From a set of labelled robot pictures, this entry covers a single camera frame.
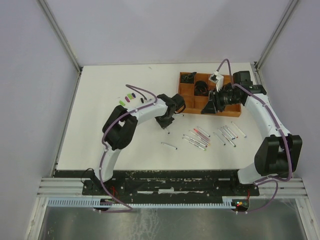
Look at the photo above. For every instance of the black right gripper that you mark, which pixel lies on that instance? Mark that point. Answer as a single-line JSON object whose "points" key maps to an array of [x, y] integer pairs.
{"points": [[210, 107]]}

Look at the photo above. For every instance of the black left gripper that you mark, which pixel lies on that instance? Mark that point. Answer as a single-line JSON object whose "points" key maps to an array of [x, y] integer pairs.
{"points": [[164, 125]]}

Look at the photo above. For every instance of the pink highlighter pen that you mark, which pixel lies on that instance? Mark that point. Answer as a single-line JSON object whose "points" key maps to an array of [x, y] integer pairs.
{"points": [[201, 135]]}

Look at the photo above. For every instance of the magenta capped marker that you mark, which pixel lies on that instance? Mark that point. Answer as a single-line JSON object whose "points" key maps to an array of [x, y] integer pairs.
{"points": [[195, 141]]}

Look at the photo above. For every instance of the black capped thin marker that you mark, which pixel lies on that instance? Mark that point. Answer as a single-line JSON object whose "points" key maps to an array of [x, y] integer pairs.
{"points": [[219, 138]]}

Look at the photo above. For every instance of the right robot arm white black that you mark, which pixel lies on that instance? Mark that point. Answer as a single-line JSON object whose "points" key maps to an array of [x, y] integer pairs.
{"points": [[278, 155]]}

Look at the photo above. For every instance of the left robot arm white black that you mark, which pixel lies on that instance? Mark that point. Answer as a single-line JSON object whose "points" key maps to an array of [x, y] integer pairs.
{"points": [[119, 129]]}

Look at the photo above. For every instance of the orange wooden compartment tray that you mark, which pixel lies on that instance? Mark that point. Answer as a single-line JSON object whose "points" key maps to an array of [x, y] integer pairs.
{"points": [[195, 102]]}

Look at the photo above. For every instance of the white slotted cable duct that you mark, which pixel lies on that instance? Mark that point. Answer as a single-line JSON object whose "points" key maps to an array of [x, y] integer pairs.
{"points": [[96, 202]]}

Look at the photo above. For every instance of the aluminium frame post right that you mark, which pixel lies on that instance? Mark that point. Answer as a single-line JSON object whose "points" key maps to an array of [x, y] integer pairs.
{"points": [[280, 26]]}

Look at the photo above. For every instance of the aluminium frame post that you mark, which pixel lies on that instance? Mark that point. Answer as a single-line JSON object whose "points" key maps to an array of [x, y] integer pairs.
{"points": [[280, 26], [46, 9]]}

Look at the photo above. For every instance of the aluminium frame post left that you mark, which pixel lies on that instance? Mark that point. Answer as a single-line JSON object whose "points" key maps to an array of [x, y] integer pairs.
{"points": [[46, 9]]}

